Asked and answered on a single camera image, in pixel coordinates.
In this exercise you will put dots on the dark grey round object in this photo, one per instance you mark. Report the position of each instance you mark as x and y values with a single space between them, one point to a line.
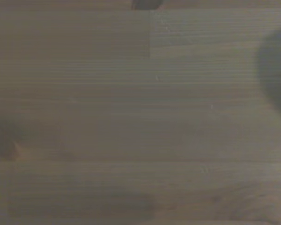
276 72

